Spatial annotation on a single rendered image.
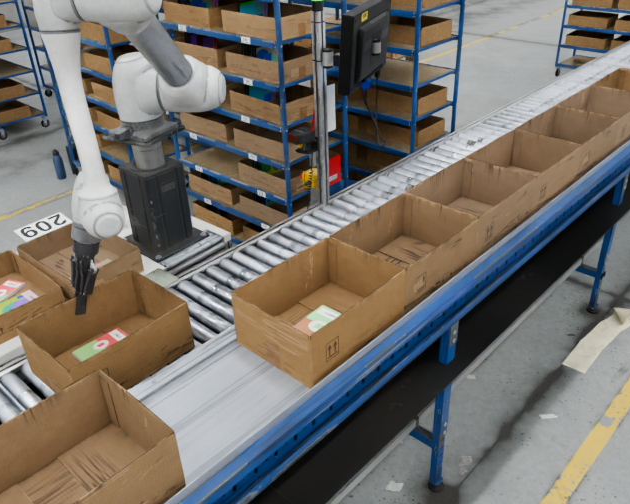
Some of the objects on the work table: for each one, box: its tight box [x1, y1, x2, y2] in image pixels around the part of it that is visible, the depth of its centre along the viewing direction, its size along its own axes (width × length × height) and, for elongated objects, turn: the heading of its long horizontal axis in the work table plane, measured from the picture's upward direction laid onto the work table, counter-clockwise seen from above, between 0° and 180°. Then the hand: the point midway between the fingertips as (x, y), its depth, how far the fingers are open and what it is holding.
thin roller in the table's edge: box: [164, 236, 222, 270], centre depth 247 cm, size 2×28×2 cm, turn 143°
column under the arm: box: [118, 155, 210, 263], centre depth 246 cm, size 26×26×33 cm
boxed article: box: [0, 279, 26, 309], centre depth 222 cm, size 8×16×2 cm, turn 163°
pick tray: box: [0, 250, 65, 351], centre depth 214 cm, size 28×38×10 cm
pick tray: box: [17, 223, 144, 299], centre depth 234 cm, size 28×38×10 cm
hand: (80, 302), depth 193 cm, fingers closed
